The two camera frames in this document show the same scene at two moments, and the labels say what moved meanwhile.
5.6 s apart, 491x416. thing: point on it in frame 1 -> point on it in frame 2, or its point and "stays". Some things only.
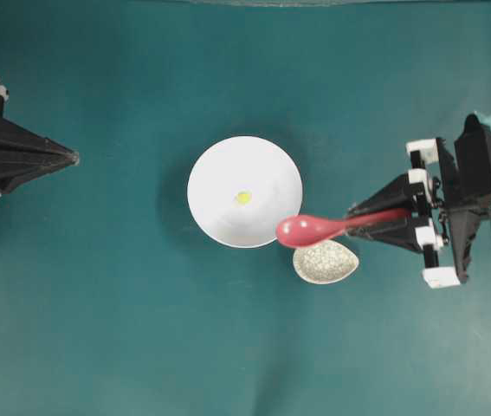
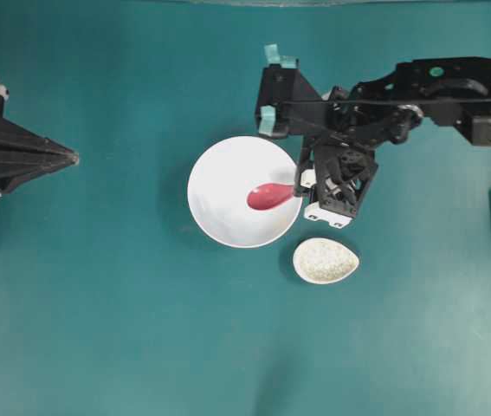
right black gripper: [447, 240] -> [338, 175]
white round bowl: [241, 188] stays
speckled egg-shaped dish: [324, 264] stays
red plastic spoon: [306, 230] -> [268, 195]
